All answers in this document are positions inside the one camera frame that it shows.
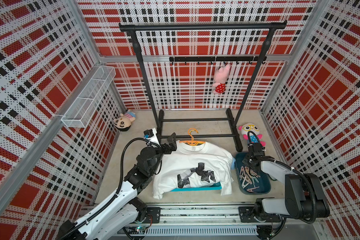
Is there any orange plastic hanger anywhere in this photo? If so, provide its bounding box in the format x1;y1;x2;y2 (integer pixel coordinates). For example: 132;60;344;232
180;128;206;147

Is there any white printed t-shirt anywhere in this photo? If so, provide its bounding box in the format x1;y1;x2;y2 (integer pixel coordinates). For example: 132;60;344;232
153;141;234;200

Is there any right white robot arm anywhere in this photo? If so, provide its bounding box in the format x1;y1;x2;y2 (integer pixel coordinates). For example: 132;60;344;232
248;143;330;224

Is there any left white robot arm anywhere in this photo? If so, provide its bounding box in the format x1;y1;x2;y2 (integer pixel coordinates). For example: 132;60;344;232
57;129;177;240

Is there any white owl plush toy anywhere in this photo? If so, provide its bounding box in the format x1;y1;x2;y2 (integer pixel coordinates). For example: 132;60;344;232
238;123;266;147

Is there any dark teal clothespin bin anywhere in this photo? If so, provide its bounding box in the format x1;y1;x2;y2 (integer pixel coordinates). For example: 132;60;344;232
235;152;271;195

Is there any black clothes rack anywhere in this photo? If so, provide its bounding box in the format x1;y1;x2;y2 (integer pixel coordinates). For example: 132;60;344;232
119;20;288;152

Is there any black-haired boy doll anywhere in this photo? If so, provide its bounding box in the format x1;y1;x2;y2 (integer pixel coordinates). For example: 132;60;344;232
114;111;136;132

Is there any teal flat tray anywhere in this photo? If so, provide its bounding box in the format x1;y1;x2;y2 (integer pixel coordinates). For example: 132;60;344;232
171;183;222;192

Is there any pink pig plush toy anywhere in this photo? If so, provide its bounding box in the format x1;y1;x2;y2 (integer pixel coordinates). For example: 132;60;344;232
213;64;231;94

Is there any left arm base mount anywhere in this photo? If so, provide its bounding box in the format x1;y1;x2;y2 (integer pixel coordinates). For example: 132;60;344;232
130;207;161;224

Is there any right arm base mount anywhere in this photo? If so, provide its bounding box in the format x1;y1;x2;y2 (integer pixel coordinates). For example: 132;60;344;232
239;206;281;224

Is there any aluminium front rail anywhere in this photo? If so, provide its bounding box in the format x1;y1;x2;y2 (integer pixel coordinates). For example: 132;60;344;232
74;203;322;238

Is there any white wire mesh basket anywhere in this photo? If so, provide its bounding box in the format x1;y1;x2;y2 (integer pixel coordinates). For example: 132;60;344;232
62;66;116;128

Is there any black wall hook rail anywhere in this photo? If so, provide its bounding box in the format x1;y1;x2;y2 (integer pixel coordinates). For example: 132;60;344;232
169;56;259;64

